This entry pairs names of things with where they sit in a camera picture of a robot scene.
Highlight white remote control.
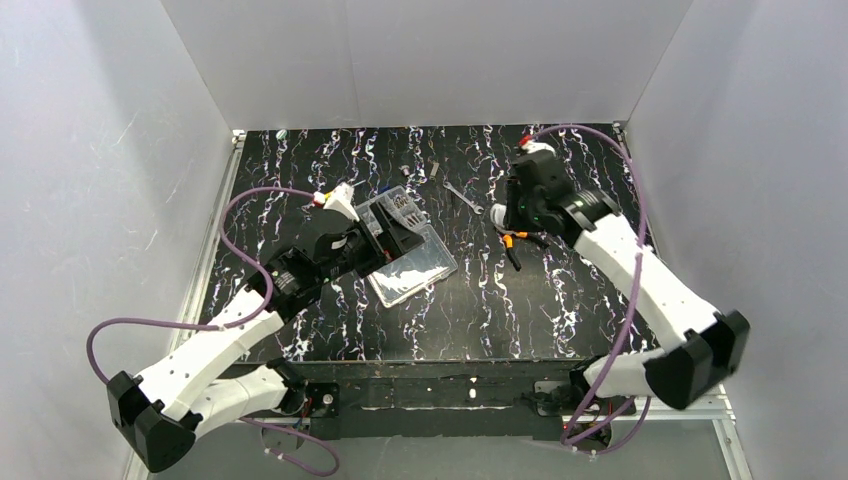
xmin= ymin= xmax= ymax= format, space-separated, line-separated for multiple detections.
xmin=489 ymin=203 xmax=506 ymax=228

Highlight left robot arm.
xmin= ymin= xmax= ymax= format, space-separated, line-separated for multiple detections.
xmin=106 ymin=201 xmax=425 ymax=473

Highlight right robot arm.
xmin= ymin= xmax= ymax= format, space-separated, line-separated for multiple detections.
xmin=503 ymin=149 xmax=750 ymax=410

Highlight clear plastic organizer box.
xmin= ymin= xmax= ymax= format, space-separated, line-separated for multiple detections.
xmin=355 ymin=186 xmax=458 ymax=308

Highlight orange black pliers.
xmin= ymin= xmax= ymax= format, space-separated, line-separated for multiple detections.
xmin=493 ymin=225 xmax=551 ymax=272

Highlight blue silver wrench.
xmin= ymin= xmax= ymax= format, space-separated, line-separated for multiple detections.
xmin=442 ymin=181 xmax=484 ymax=215

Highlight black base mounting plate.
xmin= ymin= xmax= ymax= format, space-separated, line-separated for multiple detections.
xmin=283 ymin=360 xmax=582 ymax=440

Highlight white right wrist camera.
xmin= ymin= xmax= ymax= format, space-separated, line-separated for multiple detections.
xmin=518 ymin=135 xmax=556 ymax=155

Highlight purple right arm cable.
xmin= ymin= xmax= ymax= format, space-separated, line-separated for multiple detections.
xmin=529 ymin=124 xmax=654 ymax=458

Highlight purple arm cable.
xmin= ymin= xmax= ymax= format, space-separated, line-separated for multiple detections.
xmin=529 ymin=124 xmax=654 ymax=458
xmin=86 ymin=187 xmax=342 ymax=477

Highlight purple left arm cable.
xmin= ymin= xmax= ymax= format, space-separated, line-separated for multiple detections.
xmin=86 ymin=187 xmax=342 ymax=477

